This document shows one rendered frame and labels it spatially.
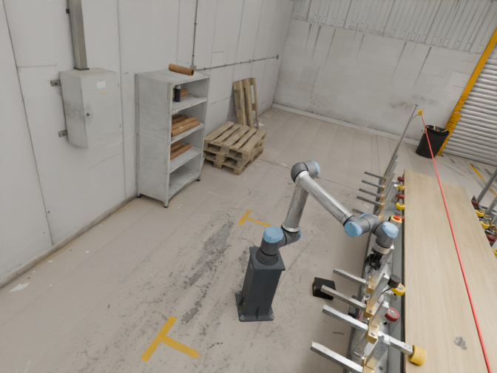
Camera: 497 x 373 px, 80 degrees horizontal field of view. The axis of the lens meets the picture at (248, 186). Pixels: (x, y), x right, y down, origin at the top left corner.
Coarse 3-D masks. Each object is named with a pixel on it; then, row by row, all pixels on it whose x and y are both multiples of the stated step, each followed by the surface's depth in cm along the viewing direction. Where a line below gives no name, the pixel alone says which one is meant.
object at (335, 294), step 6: (324, 288) 188; (330, 288) 189; (330, 294) 187; (336, 294) 186; (342, 294) 187; (342, 300) 185; (348, 300) 183; (354, 300) 184; (354, 306) 183; (360, 306) 181; (384, 318) 177
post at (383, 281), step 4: (384, 276) 171; (388, 276) 170; (380, 280) 174; (384, 280) 172; (380, 284) 174; (384, 284) 173; (376, 288) 176; (380, 288) 174; (384, 288) 173; (376, 292) 177; (380, 292) 176; (372, 296) 179; (376, 296) 178; (372, 300) 180; (376, 300) 179; (372, 304) 181; (364, 320) 189
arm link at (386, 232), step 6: (378, 228) 170; (384, 228) 167; (390, 228) 167; (396, 228) 168; (378, 234) 170; (384, 234) 167; (390, 234) 165; (396, 234) 166; (378, 240) 171; (384, 240) 168; (390, 240) 167; (384, 246) 170; (390, 246) 170
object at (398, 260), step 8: (400, 192) 358; (400, 200) 340; (400, 232) 277; (400, 240) 265; (400, 248) 254; (400, 256) 244; (400, 264) 234; (392, 272) 249; (400, 272) 225; (400, 296) 203; (392, 304) 214; (400, 304) 196; (400, 312) 190; (400, 320) 184; (392, 328) 194; (400, 328) 179; (392, 336) 188; (400, 336) 174; (392, 352) 177; (400, 352) 164; (392, 360) 172; (400, 360) 160; (392, 368) 167; (400, 368) 156
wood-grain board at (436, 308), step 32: (416, 192) 329; (448, 192) 345; (416, 224) 269; (448, 224) 279; (480, 224) 290; (416, 256) 227; (448, 256) 234; (480, 256) 242; (416, 288) 197; (448, 288) 202; (480, 288) 208; (416, 320) 173; (448, 320) 177; (480, 320) 181; (448, 352) 158; (480, 352) 162
